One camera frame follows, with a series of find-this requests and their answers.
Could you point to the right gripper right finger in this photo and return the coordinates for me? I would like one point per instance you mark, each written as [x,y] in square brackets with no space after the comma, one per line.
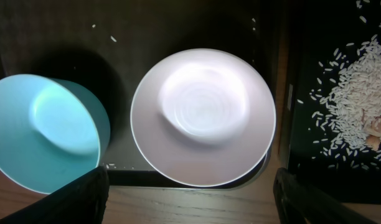
[297,201]

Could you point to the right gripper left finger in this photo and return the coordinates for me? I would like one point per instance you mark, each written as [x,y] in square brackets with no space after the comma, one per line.
[80,202]

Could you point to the white bowl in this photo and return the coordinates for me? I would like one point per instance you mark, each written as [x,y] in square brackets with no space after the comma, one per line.
[203,117]

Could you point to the rice food waste pile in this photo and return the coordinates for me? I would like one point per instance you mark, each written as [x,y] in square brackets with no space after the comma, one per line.
[355,96]

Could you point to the light blue bowl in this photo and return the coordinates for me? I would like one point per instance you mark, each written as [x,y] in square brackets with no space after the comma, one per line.
[51,131]

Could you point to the black tray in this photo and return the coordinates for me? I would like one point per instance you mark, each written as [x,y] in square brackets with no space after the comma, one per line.
[333,102]

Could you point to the dark brown serving tray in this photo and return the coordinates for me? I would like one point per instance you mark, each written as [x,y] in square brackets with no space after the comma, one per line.
[108,46]

